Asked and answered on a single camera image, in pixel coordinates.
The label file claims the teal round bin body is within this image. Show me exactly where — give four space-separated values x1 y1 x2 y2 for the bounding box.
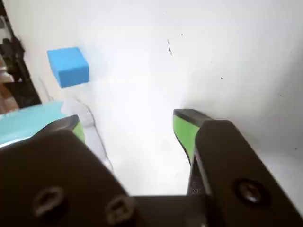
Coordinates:
0 99 113 171

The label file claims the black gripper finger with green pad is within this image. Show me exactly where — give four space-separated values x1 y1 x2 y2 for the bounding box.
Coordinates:
0 114 138 227
173 109 303 227

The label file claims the blue cube block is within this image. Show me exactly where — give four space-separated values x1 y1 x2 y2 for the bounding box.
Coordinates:
46 47 90 89

